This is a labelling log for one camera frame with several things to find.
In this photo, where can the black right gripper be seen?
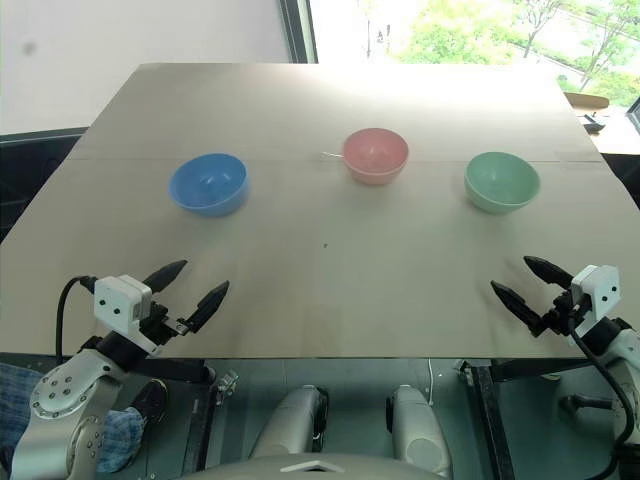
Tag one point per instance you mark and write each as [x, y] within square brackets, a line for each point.
[565, 310]

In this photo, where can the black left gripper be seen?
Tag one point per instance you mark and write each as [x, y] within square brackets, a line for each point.
[159, 325]

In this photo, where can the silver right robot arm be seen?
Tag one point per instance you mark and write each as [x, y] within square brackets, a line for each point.
[625, 360]

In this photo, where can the silver metal table clamp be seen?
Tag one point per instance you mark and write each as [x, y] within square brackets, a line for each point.
[227, 385]

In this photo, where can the blue plastic bowl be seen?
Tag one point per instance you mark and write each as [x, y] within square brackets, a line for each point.
[210, 185]

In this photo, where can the green plastic bowl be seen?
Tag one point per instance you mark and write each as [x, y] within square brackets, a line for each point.
[501, 183]

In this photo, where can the black sneaker shoe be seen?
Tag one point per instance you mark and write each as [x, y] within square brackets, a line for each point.
[150, 400]

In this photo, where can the silver left robot leg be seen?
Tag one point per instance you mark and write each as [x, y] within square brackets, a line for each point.
[290, 420]

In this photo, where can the silver robot leg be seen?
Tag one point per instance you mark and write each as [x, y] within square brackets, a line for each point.
[417, 430]
[290, 420]

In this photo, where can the light wooden desk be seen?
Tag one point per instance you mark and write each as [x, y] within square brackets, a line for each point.
[617, 135]

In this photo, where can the small black desk object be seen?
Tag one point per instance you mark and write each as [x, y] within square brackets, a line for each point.
[595, 124]

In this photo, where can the silver right robot leg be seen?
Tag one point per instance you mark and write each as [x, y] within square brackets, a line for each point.
[417, 430]

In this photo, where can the round wooden tray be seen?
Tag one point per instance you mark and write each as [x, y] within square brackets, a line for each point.
[586, 99]

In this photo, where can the blue plaid trouser leg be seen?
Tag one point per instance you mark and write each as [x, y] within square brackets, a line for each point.
[20, 395]

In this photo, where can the red plastic bowl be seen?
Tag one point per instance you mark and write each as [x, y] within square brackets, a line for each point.
[375, 155]

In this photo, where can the grey robot torso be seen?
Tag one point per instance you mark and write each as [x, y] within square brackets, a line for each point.
[320, 467]

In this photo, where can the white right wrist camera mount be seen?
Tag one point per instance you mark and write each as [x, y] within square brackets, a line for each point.
[600, 290]

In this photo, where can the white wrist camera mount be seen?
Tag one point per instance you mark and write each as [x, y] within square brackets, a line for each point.
[117, 300]
[600, 290]

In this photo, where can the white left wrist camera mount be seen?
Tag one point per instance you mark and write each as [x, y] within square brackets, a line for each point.
[117, 300]

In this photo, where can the black table frame bar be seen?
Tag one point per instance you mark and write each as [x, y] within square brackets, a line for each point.
[492, 425]
[175, 371]

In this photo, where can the dark window frame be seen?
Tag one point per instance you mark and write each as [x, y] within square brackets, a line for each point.
[299, 30]

